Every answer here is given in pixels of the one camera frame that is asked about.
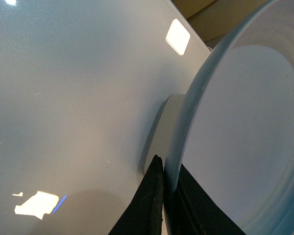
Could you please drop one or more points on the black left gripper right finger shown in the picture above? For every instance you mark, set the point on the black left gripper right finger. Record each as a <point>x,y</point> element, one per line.
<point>195,213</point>

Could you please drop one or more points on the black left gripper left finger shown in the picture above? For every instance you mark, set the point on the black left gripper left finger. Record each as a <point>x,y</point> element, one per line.
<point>143,216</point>

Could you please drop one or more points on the light blue round plate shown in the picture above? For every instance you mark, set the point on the light blue round plate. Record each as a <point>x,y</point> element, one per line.
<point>235,130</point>

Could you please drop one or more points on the beige chair right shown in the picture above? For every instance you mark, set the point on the beige chair right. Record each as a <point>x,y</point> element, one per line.
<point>212,19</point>

